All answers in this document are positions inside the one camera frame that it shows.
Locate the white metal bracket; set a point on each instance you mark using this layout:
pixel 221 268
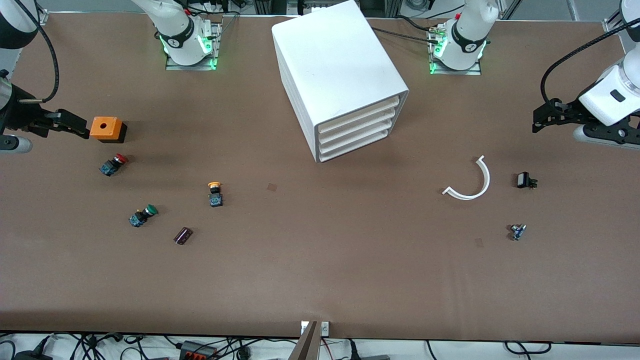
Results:
pixel 325 328

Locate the black orange power strip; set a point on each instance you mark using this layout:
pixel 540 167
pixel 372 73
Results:
pixel 197 350

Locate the metal table corner bracket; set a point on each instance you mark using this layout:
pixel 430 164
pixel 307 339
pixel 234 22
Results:
pixel 611 26

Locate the white curved plastic strip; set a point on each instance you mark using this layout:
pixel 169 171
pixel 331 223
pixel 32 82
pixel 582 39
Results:
pixel 484 181

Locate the small black switch component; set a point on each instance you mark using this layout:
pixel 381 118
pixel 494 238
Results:
pixel 524 180

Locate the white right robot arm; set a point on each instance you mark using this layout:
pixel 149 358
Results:
pixel 175 30

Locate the wooden post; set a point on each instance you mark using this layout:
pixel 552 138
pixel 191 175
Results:
pixel 306 345

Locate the white drawer cabinet shell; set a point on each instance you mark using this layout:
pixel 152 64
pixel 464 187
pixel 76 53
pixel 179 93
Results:
pixel 335 65

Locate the yellow push button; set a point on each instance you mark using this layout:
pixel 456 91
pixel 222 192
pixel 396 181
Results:
pixel 215 196

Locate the green push button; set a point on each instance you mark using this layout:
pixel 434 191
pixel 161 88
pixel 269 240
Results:
pixel 142 215

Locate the red push button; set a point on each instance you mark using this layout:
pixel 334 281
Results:
pixel 112 164

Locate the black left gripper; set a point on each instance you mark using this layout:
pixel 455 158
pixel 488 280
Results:
pixel 564 113

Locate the orange box with hole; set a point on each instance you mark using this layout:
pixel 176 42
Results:
pixel 106 127

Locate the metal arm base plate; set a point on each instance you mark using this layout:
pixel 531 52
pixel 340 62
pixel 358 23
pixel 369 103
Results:
pixel 475 71
pixel 215 47

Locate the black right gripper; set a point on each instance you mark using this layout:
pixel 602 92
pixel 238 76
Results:
pixel 20 114

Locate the dark maroon small block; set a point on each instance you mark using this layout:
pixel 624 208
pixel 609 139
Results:
pixel 183 236

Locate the white plastic drawer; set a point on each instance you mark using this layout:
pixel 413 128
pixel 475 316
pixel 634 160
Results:
pixel 357 116
pixel 356 127
pixel 352 147
pixel 354 137

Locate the small blue silver component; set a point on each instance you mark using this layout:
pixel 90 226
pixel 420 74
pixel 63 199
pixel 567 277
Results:
pixel 518 232

